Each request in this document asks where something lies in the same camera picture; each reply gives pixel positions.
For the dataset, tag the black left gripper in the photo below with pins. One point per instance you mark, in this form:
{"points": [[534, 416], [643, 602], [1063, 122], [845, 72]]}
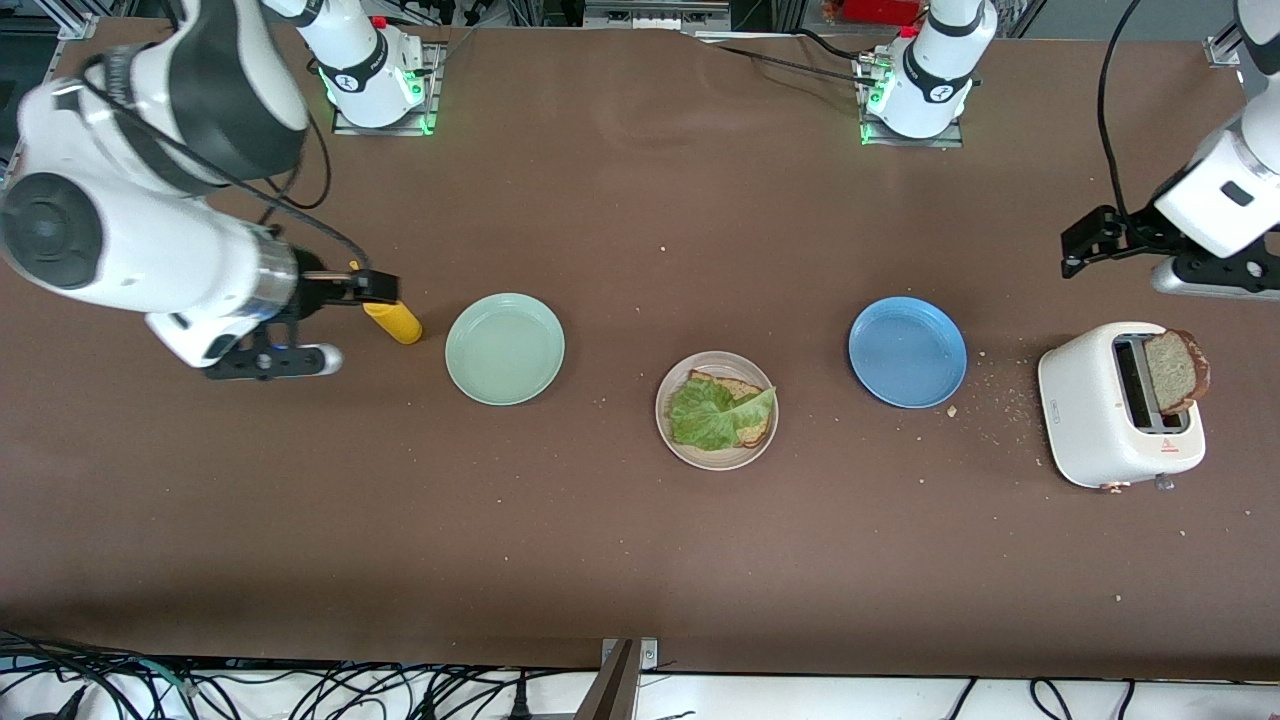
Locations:
{"points": [[1137, 236]]}

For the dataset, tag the white toaster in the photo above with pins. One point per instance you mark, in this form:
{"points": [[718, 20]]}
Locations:
{"points": [[1085, 420]]}

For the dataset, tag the blue plate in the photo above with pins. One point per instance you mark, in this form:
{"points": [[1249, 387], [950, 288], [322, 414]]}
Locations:
{"points": [[907, 352]]}

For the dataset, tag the metal table edge bracket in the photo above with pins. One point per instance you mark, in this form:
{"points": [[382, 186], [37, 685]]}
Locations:
{"points": [[620, 685]]}

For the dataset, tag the light green plate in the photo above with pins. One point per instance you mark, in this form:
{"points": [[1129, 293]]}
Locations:
{"points": [[505, 350]]}

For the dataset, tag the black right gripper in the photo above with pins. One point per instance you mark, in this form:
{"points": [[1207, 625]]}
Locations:
{"points": [[322, 291]]}

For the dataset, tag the brown bread slice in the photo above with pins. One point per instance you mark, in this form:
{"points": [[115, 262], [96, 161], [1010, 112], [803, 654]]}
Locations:
{"points": [[1175, 370], [735, 385]]}

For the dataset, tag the green lettuce leaf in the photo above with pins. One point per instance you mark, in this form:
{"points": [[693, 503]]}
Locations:
{"points": [[710, 415]]}

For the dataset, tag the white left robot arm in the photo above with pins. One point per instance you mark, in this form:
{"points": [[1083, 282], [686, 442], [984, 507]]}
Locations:
{"points": [[930, 80]]}

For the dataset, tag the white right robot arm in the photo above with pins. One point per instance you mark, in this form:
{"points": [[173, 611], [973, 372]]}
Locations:
{"points": [[150, 250]]}

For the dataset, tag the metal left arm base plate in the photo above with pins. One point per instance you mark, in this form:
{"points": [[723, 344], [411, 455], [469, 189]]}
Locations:
{"points": [[945, 141]]}

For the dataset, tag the yellow mustard squeeze bottle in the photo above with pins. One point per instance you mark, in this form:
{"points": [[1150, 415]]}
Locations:
{"points": [[400, 325]]}

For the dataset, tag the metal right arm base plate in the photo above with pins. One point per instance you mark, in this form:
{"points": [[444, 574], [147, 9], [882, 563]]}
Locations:
{"points": [[345, 126]]}

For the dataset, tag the beige plate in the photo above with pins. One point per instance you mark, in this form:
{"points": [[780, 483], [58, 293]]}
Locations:
{"points": [[716, 460]]}

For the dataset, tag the aluminium frame rail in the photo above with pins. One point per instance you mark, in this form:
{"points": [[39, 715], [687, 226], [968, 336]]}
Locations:
{"points": [[655, 12]]}

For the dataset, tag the red box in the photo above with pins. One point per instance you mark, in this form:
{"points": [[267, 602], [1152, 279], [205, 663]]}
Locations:
{"points": [[880, 10]]}

